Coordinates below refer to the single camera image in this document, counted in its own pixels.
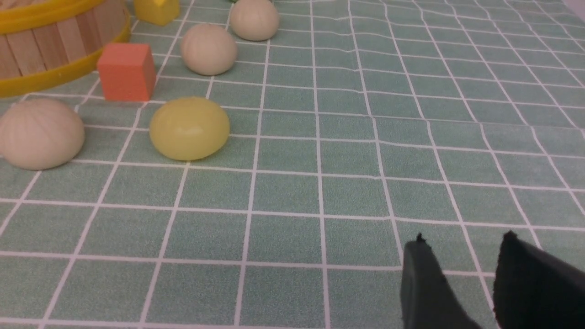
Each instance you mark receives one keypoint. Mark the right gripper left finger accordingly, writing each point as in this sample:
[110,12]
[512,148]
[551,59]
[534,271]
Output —
[427,300]

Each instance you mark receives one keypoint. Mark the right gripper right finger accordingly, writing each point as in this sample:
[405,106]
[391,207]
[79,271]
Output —
[536,290]

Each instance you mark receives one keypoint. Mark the yellow bun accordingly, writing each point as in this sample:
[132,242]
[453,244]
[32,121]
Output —
[189,128]

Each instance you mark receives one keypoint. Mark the white bun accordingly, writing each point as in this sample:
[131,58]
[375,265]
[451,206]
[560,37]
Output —
[40,134]
[254,20]
[208,49]

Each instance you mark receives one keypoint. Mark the white bun bottom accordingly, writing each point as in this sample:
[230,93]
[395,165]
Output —
[40,134]

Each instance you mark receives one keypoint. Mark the bamboo steamer tray yellow rim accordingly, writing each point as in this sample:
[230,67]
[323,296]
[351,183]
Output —
[46,43]

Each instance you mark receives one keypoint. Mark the green checkered tablecloth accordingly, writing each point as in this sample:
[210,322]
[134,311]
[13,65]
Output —
[359,125]

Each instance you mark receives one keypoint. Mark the orange cube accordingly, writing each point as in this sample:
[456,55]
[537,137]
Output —
[127,72]

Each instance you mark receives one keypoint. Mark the yellow cube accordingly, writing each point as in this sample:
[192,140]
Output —
[158,12]

